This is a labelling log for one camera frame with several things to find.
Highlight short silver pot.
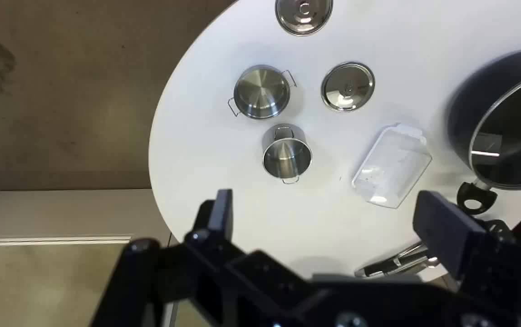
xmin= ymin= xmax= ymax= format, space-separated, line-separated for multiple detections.
xmin=227 ymin=63 xmax=302 ymax=120

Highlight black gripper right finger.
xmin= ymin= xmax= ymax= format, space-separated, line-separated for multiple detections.
xmin=412 ymin=189 xmax=521 ymax=298

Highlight black cooking pot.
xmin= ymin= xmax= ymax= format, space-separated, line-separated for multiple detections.
xmin=445 ymin=49 xmax=521 ymax=216

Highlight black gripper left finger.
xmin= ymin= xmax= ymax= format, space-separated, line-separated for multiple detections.
xmin=187 ymin=187 xmax=236 ymax=250

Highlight black kitchen tongs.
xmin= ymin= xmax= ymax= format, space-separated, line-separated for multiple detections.
xmin=354 ymin=241 xmax=441 ymax=281

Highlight small silver pot lid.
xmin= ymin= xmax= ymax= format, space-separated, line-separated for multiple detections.
xmin=320 ymin=60 xmax=378 ymax=112

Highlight clear plastic container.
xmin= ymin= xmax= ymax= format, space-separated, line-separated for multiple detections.
xmin=351 ymin=121 xmax=434 ymax=210

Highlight large silver pot lid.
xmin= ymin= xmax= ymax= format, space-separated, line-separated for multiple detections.
xmin=274 ymin=0 xmax=336 ymax=36

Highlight taller silver pot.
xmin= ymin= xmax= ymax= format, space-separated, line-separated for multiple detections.
xmin=262 ymin=121 xmax=314 ymax=185

